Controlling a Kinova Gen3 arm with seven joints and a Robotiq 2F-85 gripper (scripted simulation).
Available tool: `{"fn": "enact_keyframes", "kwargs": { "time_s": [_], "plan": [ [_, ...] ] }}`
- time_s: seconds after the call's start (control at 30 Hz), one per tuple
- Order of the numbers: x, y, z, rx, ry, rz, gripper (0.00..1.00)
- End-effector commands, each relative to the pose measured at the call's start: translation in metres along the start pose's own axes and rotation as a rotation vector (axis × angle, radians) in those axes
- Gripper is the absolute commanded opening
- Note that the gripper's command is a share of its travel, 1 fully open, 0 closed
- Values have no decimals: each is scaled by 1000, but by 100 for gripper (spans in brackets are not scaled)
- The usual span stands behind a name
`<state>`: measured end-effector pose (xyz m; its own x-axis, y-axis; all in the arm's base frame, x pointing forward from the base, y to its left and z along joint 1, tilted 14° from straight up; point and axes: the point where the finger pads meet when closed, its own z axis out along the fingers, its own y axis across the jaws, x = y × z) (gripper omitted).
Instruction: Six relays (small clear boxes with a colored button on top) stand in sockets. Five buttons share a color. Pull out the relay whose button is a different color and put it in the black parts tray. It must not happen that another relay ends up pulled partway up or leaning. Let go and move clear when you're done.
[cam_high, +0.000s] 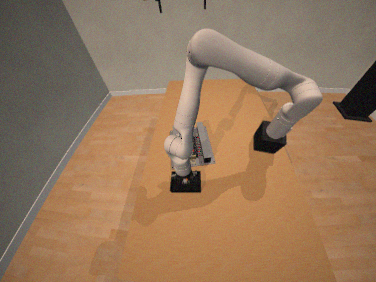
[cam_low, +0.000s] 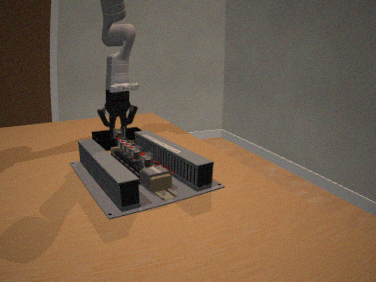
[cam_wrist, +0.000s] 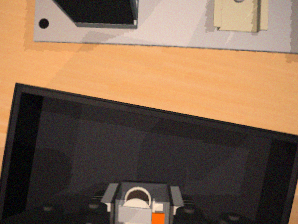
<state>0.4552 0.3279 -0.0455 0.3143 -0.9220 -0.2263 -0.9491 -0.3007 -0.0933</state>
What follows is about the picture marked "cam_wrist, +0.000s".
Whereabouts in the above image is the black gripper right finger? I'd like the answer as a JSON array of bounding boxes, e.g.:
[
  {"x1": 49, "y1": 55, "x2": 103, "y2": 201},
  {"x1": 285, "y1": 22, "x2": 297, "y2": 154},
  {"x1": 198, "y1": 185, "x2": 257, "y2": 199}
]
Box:
[{"x1": 167, "y1": 186, "x2": 259, "y2": 224}]

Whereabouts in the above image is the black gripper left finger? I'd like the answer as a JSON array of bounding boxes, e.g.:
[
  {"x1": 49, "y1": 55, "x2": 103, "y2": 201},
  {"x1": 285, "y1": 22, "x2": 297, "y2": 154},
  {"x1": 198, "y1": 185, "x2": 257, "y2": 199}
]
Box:
[{"x1": 0, "y1": 183, "x2": 121, "y2": 224}]

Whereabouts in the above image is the black parts tray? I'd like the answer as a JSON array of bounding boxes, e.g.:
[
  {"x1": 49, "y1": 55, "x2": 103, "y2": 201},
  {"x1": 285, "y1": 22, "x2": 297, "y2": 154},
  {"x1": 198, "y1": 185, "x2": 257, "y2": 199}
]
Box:
[{"x1": 0, "y1": 82, "x2": 298, "y2": 224}]

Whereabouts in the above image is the grey mounting plate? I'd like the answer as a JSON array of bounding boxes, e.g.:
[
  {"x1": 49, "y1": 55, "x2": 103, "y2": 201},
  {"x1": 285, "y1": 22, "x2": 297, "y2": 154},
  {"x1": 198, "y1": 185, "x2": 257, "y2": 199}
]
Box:
[{"x1": 33, "y1": 0, "x2": 298, "y2": 54}]

